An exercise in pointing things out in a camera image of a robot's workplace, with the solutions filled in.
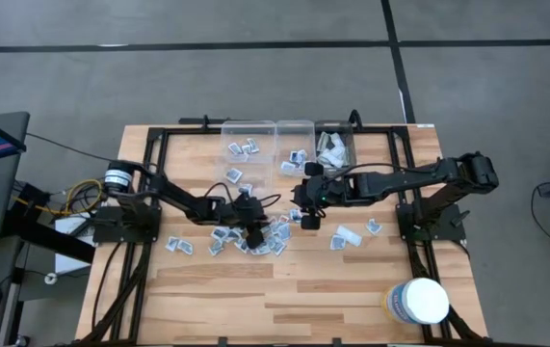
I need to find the black hook clamp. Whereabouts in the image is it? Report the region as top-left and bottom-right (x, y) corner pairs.
(348, 109), (365, 132)

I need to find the white box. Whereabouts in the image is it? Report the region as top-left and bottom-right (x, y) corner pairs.
(54, 213), (93, 276)

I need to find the thin black cable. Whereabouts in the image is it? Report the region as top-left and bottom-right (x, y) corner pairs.
(26, 132), (118, 164)

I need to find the black desk beam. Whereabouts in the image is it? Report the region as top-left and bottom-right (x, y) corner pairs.
(4, 206), (97, 265)

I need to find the dark grey plastic bin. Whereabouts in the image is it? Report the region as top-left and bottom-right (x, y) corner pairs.
(313, 120), (358, 177)

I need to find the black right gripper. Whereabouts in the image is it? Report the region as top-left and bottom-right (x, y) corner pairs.
(292, 161), (351, 231)

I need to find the yellow cable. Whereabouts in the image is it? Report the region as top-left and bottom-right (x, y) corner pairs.
(13, 178), (106, 217)

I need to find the white-lidded round jar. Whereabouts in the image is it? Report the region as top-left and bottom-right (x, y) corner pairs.
(382, 277), (451, 326)

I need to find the black bar clamp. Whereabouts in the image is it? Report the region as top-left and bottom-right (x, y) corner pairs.
(177, 114), (256, 127)

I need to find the black aluminium table frame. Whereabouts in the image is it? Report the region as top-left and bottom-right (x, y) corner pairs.
(74, 122), (492, 347)

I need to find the small clear plastic bin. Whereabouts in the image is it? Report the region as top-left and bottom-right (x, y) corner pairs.
(274, 120), (317, 178)

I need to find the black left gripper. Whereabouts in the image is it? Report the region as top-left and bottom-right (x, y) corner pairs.
(216, 192), (270, 251)

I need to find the large clear plastic bin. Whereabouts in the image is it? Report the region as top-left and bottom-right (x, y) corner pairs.
(212, 120), (276, 201)

